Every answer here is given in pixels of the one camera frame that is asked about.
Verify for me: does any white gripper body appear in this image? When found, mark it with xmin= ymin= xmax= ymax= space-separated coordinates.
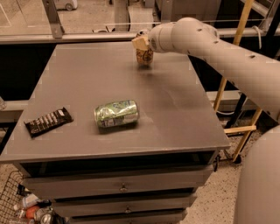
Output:
xmin=148 ymin=23 xmax=175 ymax=53

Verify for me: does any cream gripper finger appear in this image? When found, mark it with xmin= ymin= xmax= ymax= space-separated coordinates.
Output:
xmin=132 ymin=35 xmax=149 ymax=51

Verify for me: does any orange soda can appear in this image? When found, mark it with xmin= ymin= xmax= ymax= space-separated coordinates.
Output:
xmin=135 ymin=29 xmax=155 ymax=66

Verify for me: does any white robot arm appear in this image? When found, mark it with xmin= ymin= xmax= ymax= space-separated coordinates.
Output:
xmin=132 ymin=17 xmax=280 ymax=224

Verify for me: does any crushed green soda can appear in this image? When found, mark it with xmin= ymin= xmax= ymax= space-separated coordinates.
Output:
xmin=94 ymin=100 xmax=139 ymax=128

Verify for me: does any grey metal railing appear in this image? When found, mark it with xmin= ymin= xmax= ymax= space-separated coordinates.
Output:
xmin=0 ymin=0 xmax=280 ymax=45

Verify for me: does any grey drawer cabinet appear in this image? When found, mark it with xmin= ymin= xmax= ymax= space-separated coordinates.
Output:
xmin=1 ymin=42 xmax=229 ymax=224

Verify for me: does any dark chocolate bar wrapper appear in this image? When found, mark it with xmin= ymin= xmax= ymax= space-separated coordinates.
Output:
xmin=24 ymin=108 xmax=74 ymax=138

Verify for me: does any white bottle in basket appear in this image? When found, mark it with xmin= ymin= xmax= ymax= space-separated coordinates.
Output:
xmin=13 ymin=193 xmax=39 ymax=211

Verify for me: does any orange item in basket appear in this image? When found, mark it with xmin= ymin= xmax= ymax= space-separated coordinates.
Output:
xmin=25 ymin=206 xmax=39 ymax=219

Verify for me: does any black wire basket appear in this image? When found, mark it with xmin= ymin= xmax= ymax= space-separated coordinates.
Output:
xmin=0 ymin=171 xmax=30 ymax=224

